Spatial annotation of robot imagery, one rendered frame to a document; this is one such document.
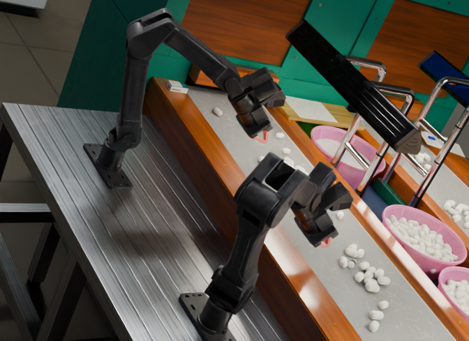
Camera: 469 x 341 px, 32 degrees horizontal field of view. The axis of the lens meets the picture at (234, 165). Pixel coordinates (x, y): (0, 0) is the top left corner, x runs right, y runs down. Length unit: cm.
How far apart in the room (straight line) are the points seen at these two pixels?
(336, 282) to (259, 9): 100
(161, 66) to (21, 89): 146
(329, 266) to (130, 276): 52
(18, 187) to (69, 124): 94
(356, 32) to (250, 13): 43
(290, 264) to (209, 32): 93
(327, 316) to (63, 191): 71
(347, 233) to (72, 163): 77
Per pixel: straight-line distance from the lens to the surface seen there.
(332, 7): 278
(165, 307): 182
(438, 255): 243
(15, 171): 334
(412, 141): 209
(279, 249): 200
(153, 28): 198
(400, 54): 306
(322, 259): 210
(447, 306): 216
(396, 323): 203
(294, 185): 155
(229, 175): 221
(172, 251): 199
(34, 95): 394
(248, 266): 167
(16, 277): 231
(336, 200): 189
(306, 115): 276
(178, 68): 261
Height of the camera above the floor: 177
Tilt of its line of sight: 26 degrees down
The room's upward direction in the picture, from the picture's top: 25 degrees clockwise
